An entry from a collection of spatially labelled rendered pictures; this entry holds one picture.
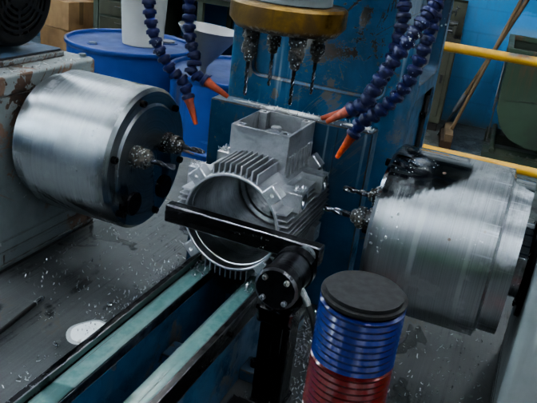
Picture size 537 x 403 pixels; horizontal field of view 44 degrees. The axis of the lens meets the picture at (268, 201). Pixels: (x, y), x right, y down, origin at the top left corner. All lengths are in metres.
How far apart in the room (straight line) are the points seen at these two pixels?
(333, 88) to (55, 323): 0.64
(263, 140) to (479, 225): 0.35
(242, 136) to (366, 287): 0.62
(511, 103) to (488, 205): 4.16
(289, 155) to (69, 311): 0.46
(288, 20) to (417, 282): 0.40
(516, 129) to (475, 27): 1.31
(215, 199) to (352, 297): 0.70
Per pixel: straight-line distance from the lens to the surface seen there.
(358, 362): 0.46
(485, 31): 6.09
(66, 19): 6.70
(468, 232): 0.90
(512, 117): 5.08
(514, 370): 0.95
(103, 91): 1.14
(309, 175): 1.08
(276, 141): 1.03
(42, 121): 1.15
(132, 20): 3.09
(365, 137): 1.11
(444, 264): 0.90
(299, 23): 0.97
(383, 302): 0.45
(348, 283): 0.47
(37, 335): 1.13
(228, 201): 1.17
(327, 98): 1.24
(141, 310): 0.97
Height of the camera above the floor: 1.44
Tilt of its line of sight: 23 degrees down
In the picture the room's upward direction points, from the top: 7 degrees clockwise
